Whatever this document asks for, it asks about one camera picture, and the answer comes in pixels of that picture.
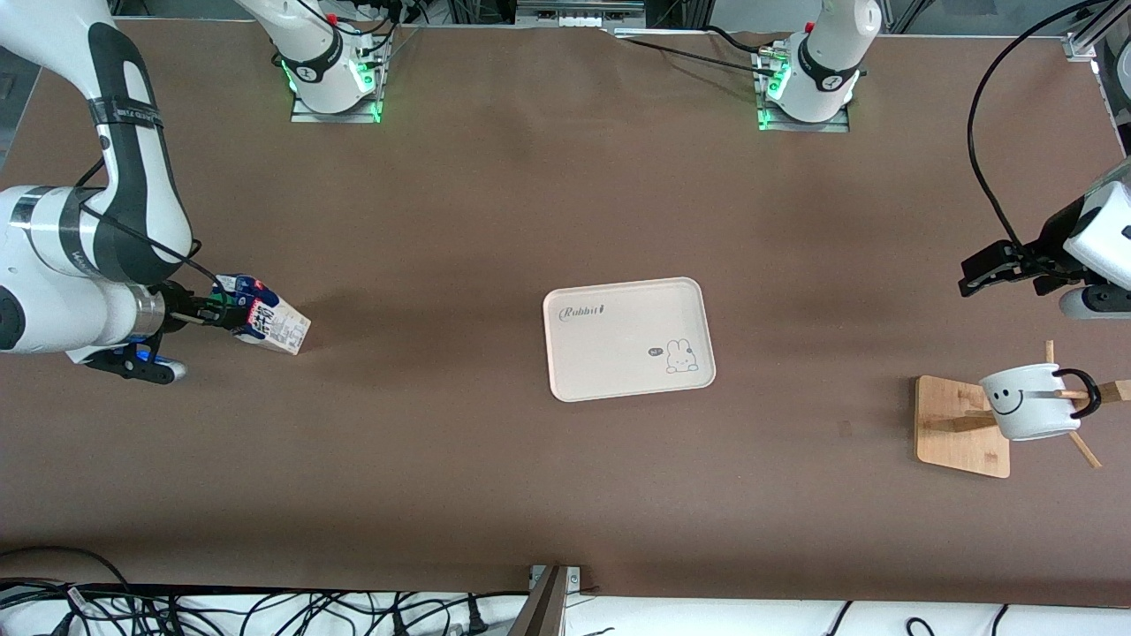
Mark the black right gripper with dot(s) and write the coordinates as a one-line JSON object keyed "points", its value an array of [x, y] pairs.
{"points": [[178, 305]]}

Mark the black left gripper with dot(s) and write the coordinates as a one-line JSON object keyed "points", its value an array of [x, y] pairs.
{"points": [[1043, 246]]}

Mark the blue milk carton green cap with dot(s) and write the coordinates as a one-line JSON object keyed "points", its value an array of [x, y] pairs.
{"points": [[274, 327]]}

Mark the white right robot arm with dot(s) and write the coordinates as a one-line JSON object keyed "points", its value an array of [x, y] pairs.
{"points": [[53, 265]]}

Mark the cream tray with rabbit print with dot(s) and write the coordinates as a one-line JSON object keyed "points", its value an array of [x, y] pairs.
{"points": [[618, 353]]}

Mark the wooden mug stand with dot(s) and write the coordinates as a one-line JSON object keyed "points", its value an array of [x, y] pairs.
{"points": [[959, 442]]}

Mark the aluminium profile bar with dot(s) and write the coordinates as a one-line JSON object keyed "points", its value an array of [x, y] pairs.
{"points": [[543, 609]]}

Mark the white power strip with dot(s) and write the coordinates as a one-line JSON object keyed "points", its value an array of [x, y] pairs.
{"points": [[574, 13]]}

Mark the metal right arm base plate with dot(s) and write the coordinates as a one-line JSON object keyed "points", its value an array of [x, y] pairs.
{"points": [[336, 117]]}

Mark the aluminium frame post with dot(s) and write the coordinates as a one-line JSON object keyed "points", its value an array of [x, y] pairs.
{"points": [[1082, 44]]}

